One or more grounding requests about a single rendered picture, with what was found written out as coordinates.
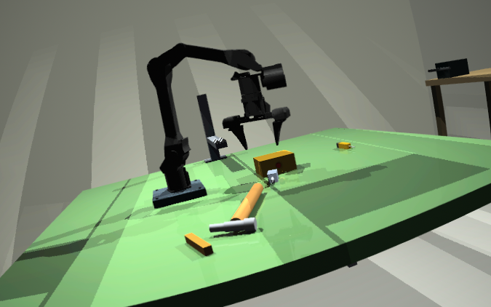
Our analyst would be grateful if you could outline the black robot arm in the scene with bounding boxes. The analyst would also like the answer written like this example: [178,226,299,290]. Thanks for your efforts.
[147,43,287,193]

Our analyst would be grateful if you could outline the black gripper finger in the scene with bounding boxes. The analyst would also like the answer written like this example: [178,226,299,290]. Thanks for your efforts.
[228,125,248,150]
[273,118,287,145]

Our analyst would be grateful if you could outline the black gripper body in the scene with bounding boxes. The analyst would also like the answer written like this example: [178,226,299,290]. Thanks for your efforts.
[222,92,290,129]

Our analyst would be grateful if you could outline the brown rectangular block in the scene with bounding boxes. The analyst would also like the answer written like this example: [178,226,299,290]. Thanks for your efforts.
[185,233,213,256]

